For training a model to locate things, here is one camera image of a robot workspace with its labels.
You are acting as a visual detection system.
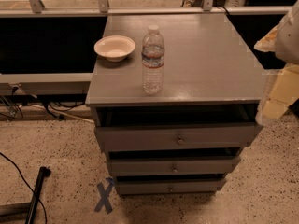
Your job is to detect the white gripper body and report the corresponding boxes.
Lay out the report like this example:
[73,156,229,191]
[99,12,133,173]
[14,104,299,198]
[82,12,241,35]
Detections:
[269,63,299,110]

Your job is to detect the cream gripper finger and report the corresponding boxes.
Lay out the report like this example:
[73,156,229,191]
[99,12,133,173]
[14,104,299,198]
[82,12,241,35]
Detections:
[255,97,289,125]
[254,25,278,52]

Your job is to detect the grey drawer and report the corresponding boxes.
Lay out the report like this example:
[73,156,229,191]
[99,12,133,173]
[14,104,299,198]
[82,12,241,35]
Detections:
[95,122,262,152]
[115,179,226,195]
[107,157,240,176]

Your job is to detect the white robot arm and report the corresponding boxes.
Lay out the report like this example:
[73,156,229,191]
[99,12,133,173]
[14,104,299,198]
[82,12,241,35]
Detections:
[254,5,299,126]

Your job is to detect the grey top drawer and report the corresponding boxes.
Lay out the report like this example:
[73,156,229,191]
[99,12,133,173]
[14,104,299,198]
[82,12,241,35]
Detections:
[95,122,262,152]

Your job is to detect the grey drawer cabinet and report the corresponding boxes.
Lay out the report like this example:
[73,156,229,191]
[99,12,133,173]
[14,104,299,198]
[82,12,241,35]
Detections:
[86,14,267,185]

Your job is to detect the grey bottom drawer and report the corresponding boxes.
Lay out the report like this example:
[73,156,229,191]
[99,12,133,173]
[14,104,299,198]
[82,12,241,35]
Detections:
[115,179,226,195]

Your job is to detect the clear plastic water bottle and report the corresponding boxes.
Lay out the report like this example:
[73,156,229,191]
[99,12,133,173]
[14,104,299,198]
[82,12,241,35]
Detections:
[141,25,165,94]

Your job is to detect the white paper bowl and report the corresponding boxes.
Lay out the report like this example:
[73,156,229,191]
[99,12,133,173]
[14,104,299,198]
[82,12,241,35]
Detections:
[94,35,135,62]

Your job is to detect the blue tape cross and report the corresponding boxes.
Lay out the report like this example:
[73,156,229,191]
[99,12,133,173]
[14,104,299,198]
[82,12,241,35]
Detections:
[94,177,114,214]

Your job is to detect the black metal stand leg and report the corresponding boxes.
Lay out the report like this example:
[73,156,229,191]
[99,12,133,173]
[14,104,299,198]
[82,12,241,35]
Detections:
[0,166,51,224]

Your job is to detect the grey metal railing frame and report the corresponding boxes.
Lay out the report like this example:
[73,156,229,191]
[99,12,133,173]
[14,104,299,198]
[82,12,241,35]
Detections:
[0,0,299,96]

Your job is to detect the black floor cable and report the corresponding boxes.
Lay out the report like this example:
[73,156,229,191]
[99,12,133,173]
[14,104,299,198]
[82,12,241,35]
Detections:
[0,152,49,224]

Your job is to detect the cable bundle under rail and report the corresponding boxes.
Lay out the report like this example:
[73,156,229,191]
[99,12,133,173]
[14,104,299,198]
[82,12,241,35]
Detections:
[0,86,95,125]

